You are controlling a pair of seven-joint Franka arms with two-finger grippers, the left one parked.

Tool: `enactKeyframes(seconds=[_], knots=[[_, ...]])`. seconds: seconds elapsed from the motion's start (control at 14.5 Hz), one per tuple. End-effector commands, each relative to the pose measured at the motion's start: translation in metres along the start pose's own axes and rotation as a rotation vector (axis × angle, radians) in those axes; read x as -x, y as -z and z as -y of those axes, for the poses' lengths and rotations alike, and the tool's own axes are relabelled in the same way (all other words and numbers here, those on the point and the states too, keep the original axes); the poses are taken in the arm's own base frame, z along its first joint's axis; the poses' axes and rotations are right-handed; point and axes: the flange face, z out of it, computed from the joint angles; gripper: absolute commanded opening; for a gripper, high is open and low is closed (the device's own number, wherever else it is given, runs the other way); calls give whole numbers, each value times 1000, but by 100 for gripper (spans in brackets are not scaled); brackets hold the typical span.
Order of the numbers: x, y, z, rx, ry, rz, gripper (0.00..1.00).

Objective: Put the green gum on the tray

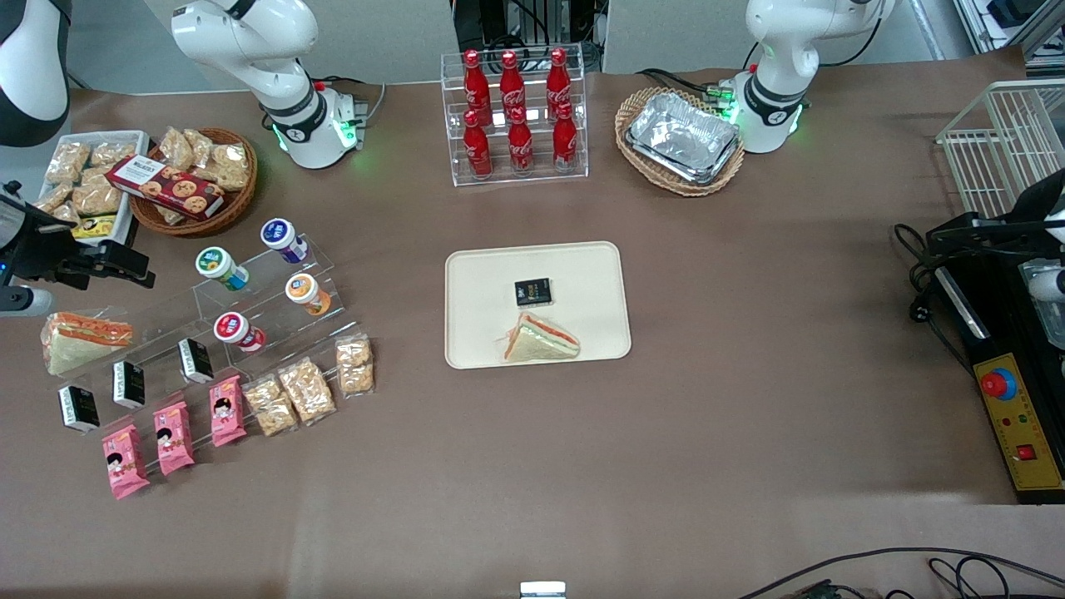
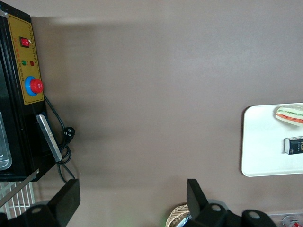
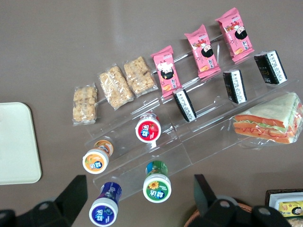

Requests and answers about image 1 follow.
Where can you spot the light oval wicker basket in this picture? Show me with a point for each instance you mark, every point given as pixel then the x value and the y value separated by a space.
pixel 636 170

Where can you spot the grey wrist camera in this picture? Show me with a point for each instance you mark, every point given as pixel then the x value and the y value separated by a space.
pixel 21 301
pixel 1050 284

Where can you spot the clear acrylic stepped display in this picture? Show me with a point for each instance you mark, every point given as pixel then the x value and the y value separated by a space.
pixel 250 291

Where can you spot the aluminium frame shelf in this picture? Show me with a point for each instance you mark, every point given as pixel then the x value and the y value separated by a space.
pixel 1015 21

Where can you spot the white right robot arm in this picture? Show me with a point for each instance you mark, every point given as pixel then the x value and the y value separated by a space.
pixel 250 42

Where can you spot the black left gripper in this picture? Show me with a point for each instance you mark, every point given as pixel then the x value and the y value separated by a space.
pixel 1011 227

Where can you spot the small black snack box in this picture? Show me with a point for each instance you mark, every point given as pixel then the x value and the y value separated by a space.
pixel 532 292
pixel 196 360
pixel 79 409
pixel 129 384

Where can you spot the round brown wicker basket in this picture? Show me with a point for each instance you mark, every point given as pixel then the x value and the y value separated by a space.
pixel 237 204

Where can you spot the pink snack packet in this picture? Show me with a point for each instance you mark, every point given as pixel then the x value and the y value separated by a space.
pixel 174 438
pixel 125 462
pixel 226 412

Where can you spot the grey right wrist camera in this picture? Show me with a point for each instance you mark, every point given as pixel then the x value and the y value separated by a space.
pixel 21 301

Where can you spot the black equipment cabinet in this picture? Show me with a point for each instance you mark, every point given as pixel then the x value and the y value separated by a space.
pixel 482 17

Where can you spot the green lid yogurt cup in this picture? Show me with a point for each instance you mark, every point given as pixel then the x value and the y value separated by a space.
pixel 218 266

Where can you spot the clear pack of crisp snacks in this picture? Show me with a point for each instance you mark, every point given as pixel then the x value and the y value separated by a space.
pixel 307 391
pixel 96 195
pixel 66 162
pixel 270 406
pixel 170 215
pixel 53 198
pixel 201 143
pixel 355 364
pixel 66 215
pixel 112 153
pixel 176 148
pixel 230 168

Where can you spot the wrapped triangle sandwich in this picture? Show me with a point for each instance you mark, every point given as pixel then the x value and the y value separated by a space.
pixel 541 341
pixel 83 341

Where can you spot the red cola bottle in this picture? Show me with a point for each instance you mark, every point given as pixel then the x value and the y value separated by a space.
pixel 474 83
pixel 521 146
pixel 511 83
pixel 565 141
pixel 557 79
pixel 478 150

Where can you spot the clear acrylic bottle rack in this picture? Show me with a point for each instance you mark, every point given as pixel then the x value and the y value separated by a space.
pixel 453 166

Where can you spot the black machine with yellow panel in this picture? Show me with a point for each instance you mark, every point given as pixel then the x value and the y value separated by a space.
pixel 998 349

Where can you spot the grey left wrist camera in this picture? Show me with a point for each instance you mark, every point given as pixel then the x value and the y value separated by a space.
pixel 1050 284

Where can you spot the red cookie box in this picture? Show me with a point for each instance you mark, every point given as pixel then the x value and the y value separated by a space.
pixel 166 188

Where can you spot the clear plastic container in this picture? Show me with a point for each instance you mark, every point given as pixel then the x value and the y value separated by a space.
pixel 1048 320

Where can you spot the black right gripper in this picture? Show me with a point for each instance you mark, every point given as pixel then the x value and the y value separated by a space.
pixel 40 246

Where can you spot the beige plastic tray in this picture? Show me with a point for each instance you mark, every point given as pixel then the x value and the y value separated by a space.
pixel 582 283

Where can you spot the yellow snack packet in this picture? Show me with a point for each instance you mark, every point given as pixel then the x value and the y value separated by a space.
pixel 93 226

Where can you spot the aluminium foil tray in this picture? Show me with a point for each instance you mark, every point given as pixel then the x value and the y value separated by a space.
pixel 682 133

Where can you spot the white rectangular bin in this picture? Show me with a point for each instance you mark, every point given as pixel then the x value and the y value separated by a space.
pixel 133 141

